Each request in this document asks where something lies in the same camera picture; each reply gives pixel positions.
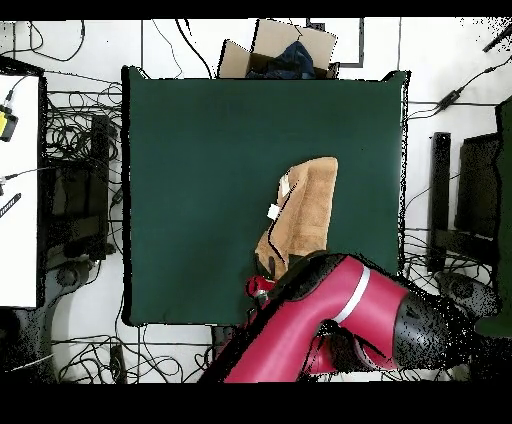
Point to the dark green covered furniture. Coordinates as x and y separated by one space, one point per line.
504 200

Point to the black ruler strip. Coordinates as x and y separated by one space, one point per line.
10 204

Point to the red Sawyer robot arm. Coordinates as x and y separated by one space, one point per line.
340 300

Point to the dark blue garment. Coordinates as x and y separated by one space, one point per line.
294 60

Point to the tan terry towel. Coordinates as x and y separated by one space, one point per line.
312 200

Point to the black metal stand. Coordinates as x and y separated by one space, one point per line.
98 180
440 180

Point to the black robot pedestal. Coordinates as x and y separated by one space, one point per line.
222 338

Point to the dark green table cloth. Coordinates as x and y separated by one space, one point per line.
200 160

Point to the black rod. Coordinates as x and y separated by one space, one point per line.
498 39

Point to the black power adapter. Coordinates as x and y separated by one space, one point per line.
448 100

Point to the yellow and black device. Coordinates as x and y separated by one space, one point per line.
4 124

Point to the open cardboard box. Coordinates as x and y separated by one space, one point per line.
280 36

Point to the black floor equipment lump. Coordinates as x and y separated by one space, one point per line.
68 276
468 290

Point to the white desk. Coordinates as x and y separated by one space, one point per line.
20 240

